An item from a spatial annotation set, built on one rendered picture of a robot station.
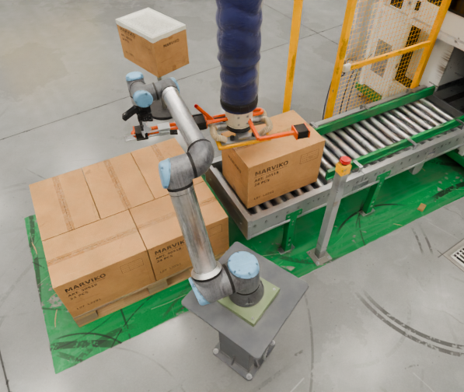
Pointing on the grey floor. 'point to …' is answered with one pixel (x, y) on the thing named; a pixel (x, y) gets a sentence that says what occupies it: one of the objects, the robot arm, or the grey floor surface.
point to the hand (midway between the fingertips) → (142, 131)
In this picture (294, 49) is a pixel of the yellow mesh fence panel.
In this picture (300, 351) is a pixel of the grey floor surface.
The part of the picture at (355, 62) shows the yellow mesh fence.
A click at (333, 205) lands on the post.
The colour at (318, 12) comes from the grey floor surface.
